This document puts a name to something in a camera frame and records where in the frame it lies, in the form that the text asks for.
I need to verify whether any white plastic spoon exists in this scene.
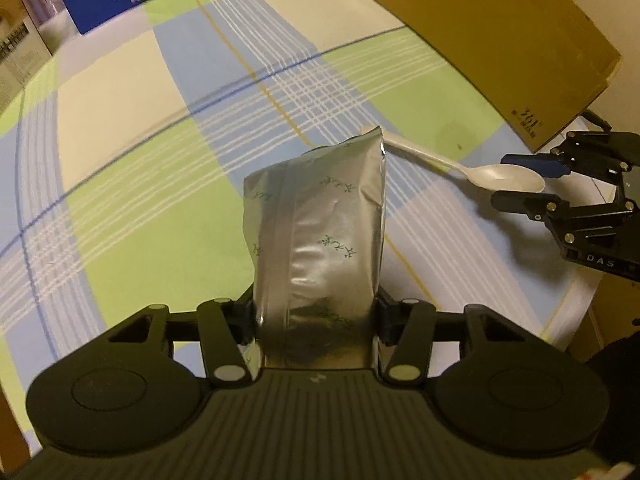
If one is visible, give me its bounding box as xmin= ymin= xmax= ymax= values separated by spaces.
xmin=357 ymin=125 xmax=546 ymax=193

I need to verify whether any silver foil pouch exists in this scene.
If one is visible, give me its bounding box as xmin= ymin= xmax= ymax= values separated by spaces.
xmin=243 ymin=127 xmax=386 ymax=370

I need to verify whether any brown cardboard box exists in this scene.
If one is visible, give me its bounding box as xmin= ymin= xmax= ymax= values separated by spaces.
xmin=374 ymin=0 xmax=622 ymax=152

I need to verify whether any checkered tablecloth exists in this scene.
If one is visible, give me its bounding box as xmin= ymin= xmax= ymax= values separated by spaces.
xmin=0 ymin=0 xmax=601 ymax=456

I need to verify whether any white beige product box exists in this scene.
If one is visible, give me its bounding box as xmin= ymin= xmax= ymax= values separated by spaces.
xmin=0 ymin=0 xmax=51 ymax=112

